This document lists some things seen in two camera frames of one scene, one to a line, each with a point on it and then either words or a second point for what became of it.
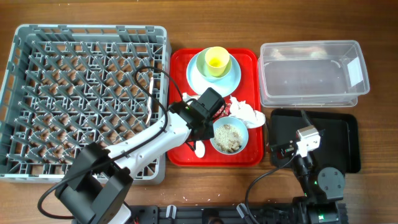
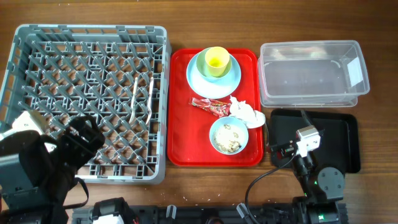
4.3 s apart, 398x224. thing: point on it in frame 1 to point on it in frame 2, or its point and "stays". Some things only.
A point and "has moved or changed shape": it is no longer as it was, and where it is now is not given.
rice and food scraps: x=227 y=139 has moved or changed shape
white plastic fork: x=149 y=99 stays
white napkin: x=252 y=118 stays
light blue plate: x=223 y=86 stays
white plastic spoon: x=199 y=149 to x=132 y=109
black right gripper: x=285 y=149 stays
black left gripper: x=209 y=132 to x=85 y=150
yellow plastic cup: x=217 y=58 stays
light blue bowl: x=231 y=135 stays
